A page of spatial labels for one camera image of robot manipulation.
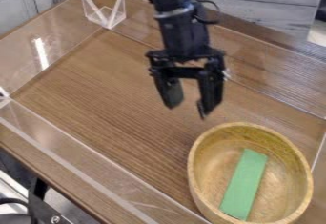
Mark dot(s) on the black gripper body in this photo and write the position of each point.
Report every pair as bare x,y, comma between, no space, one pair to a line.
187,57

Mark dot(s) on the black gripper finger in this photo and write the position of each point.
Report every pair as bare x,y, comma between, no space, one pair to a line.
170,90
211,84

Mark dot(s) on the green rectangular block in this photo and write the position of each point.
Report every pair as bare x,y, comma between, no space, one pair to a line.
241,192

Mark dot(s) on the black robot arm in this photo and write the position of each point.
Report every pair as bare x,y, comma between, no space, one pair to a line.
187,57

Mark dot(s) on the brown wooden bowl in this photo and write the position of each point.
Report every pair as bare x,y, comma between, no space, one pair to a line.
285,190

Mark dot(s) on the clear acrylic corner bracket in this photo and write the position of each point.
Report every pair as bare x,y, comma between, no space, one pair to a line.
107,17

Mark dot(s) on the clear acrylic front wall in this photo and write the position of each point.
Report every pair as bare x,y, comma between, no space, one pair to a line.
112,194

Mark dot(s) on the black table leg bracket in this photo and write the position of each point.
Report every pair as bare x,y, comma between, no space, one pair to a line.
43,214

